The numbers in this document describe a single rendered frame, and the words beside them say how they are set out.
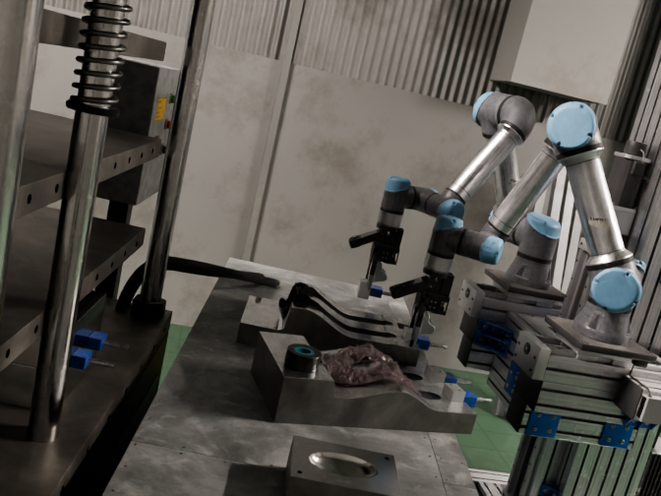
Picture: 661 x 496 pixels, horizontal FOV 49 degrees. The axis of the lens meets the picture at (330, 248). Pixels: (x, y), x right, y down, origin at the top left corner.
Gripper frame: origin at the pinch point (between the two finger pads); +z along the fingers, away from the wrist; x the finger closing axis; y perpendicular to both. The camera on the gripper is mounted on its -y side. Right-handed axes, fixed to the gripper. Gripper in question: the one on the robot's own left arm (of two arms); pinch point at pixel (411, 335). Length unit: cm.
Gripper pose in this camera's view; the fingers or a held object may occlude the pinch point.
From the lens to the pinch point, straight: 208.8
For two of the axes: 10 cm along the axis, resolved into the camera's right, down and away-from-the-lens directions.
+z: -2.2, 9.5, 2.1
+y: 9.7, 2.2, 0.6
